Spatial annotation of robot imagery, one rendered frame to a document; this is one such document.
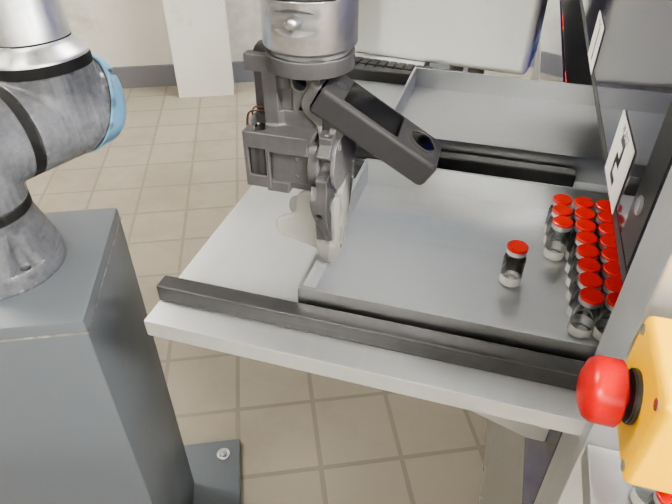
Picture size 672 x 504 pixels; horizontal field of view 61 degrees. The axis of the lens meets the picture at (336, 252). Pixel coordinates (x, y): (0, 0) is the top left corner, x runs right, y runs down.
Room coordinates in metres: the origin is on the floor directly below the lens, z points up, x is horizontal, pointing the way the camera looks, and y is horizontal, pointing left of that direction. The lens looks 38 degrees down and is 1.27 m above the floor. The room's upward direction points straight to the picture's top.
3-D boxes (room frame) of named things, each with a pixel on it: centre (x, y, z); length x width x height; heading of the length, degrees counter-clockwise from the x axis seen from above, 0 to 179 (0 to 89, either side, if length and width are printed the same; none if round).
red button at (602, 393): (0.21, -0.16, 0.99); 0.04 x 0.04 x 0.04; 73
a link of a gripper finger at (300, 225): (0.44, 0.03, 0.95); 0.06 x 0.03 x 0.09; 73
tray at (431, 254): (0.47, -0.16, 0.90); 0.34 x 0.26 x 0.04; 73
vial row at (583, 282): (0.45, -0.25, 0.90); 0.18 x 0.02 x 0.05; 163
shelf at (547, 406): (0.66, -0.15, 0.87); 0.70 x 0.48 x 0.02; 163
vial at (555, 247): (0.49, -0.24, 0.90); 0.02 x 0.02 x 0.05
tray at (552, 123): (0.80, -0.26, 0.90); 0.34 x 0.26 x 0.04; 73
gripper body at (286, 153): (0.46, 0.03, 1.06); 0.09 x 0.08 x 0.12; 73
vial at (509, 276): (0.45, -0.18, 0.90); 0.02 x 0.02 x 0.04
